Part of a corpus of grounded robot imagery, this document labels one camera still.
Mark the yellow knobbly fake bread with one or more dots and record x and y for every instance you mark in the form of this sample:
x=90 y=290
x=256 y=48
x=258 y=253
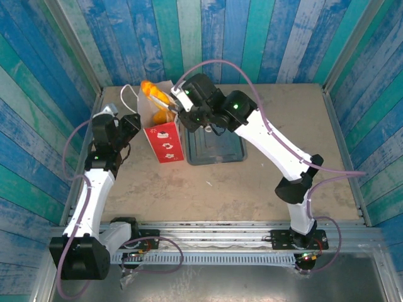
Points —
x=149 y=88

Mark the black left mount plate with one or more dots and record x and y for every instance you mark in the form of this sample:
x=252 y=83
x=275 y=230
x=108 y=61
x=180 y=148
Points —
x=149 y=236

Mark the black mount plate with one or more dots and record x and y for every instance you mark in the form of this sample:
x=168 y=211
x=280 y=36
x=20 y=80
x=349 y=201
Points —
x=281 y=240
x=149 y=236

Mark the small circuit board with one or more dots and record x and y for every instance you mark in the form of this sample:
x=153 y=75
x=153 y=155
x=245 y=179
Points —
x=137 y=252
x=308 y=256

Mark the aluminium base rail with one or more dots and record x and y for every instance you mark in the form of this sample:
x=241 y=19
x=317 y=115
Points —
x=214 y=234

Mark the black right mount plate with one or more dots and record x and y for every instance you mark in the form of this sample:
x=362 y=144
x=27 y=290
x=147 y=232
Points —
x=281 y=240

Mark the black round foot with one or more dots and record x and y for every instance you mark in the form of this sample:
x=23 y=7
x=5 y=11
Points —
x=305 y=267

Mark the aluminium frame post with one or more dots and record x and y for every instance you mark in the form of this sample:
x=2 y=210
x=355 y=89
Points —
x=352 y=44
x=74 y=44

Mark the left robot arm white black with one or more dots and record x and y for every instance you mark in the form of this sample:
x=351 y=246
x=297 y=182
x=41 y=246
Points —
x=94 y=195

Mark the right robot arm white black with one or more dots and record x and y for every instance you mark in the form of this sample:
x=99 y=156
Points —
x=274 y=148

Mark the dark metal baking tray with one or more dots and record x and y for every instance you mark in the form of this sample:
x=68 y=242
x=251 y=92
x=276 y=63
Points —
x=217 y=151

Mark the red white paper bag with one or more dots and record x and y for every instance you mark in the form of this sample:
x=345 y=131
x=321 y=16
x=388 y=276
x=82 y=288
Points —
x=165 y=148

